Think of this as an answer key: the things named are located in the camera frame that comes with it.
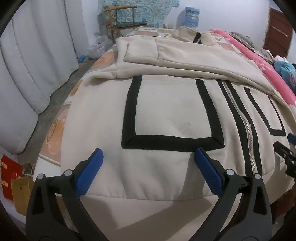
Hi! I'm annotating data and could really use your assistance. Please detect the blue water jug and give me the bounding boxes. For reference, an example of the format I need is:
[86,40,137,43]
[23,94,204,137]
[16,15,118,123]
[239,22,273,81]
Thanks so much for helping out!
[184,7,200,29]

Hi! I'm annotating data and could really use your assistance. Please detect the pink floral blanket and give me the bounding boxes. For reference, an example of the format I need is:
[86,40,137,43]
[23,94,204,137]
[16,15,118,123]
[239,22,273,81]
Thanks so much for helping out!
[211,29,296,106]

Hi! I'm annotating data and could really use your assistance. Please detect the brown wooden door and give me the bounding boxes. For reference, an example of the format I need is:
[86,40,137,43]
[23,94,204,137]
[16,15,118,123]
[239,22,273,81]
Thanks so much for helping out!
[263,8,293,57]

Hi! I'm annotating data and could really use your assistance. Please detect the teal patterned hanging cloth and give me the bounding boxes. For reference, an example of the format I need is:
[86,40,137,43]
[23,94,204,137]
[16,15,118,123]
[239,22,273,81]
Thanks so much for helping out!
[98,0,180,27]

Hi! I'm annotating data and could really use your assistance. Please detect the small blue floor object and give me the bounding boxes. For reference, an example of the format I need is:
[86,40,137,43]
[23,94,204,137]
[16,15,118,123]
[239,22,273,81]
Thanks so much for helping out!
[77,55,87,63]

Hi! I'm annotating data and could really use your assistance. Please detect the grey patterned blanket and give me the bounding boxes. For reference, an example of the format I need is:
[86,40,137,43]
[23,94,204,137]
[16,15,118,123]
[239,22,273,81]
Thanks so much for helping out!
[229,32,275,64]

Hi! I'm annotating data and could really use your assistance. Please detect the white curtain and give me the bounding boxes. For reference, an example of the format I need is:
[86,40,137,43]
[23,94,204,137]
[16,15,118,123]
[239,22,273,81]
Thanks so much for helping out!
[1,1,79,154]

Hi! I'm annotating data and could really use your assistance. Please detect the orange checked bed sheet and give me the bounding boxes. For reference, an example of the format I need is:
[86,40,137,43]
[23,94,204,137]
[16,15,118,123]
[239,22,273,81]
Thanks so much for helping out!
[32,26,243,181]

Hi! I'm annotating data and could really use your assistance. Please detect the wooden chair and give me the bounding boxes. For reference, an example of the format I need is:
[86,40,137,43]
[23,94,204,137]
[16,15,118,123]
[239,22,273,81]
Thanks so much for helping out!
[103,4,147,44]

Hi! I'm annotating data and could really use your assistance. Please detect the white plastic bag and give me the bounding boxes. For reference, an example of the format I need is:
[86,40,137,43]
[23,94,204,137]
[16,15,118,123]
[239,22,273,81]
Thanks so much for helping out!
[86,36,113,59]

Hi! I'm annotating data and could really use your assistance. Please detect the blue patterned cloth bundle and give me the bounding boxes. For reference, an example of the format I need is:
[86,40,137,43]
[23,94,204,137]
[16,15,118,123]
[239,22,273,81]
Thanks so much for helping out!
[273,61,295,93]

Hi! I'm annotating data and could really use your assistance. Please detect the cream jacket with black trim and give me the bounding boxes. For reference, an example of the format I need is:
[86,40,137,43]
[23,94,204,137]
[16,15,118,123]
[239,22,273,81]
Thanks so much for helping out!
[61,28,295,240]

